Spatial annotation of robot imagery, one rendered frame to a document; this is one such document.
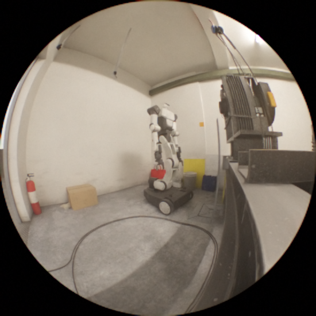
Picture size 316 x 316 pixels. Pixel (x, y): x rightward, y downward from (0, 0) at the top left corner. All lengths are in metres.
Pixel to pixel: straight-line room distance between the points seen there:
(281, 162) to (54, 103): 2.20
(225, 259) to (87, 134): 2.04
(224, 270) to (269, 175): 0.27
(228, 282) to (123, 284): 0.58
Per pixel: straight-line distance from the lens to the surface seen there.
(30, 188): 1.66
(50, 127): 1.90
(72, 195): 1.56
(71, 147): 1.85
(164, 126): 1.43
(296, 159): 0.32
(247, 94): 1.31
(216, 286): 0.34
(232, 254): 0.41
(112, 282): 0.80
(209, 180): 2.11
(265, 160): 0.27
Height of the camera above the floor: 0.72
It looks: 2 degrees down
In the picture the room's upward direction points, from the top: 1 degrees counter-clockwise
